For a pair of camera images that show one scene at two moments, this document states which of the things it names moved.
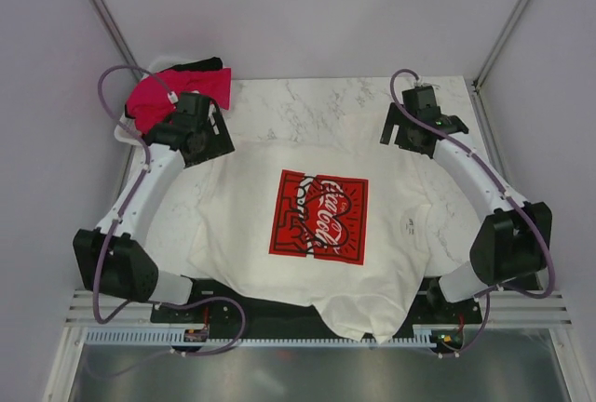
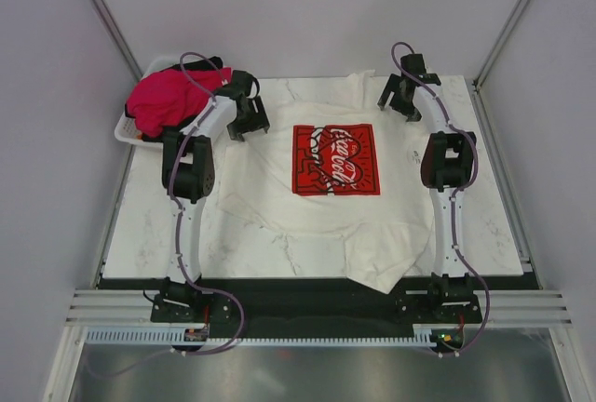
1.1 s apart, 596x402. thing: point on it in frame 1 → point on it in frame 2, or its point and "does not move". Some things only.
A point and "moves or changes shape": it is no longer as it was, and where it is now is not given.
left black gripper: (223, 143) → (259, 121)
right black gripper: (393, 118) → (393, 86)
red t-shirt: (153, 100) does not move
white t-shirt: (335, 232) moves or changes shape
